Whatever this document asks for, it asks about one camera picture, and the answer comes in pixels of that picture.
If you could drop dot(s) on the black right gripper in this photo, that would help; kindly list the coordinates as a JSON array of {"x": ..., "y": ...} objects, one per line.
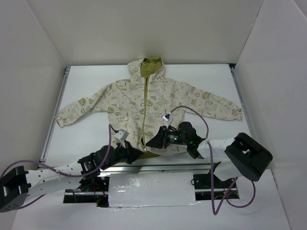
[{"x": 163, "y": 138}]

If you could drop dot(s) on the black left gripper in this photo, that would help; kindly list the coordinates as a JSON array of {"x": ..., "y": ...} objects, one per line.
[{"x": 128, "y": 153}]

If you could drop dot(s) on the cream green printed hooded jacket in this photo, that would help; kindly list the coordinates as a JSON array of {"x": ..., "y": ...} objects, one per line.
[{"x": 138, "y": 104}]

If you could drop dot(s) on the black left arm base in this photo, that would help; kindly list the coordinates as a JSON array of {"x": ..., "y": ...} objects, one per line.
[{"x": 94, "y": 190}]

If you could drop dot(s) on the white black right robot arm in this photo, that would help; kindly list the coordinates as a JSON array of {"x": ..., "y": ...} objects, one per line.
[{"x": 243, "y": 156}]

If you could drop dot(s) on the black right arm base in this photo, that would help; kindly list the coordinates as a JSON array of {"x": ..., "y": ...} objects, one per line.
[{"x": 203, "y": 181}]

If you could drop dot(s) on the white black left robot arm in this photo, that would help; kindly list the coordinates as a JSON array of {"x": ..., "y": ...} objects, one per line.
[{"x": 19, "y": 185}]

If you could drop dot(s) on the white foam board cover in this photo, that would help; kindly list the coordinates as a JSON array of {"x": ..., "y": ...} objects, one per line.
[{"x": 151, "y": 190}]

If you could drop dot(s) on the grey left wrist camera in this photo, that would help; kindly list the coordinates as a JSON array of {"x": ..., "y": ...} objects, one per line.
[{"x": 121, "y": 136}]

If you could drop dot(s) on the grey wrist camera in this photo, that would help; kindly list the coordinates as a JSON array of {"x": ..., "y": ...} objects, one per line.
[
  {"x": 168, "y": 119},
  {"x": 121, "y": 136}
]

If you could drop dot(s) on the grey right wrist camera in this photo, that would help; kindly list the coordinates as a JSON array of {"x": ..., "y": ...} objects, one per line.
[{"x": 168, "y": 119}]

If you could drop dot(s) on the aluminium right frame rail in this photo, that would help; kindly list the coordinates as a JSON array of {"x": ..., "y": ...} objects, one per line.
[{"x": 248, "y": 98}]

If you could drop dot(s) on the aluminium frame rail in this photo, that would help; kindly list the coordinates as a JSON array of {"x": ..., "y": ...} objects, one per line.
[
  {"x": 55, "y": 112},
  {"x": 248, "y": 98}
]

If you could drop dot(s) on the aluminium left frame rail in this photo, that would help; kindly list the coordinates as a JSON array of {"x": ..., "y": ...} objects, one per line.
[{"x": 55, "y": 112}]

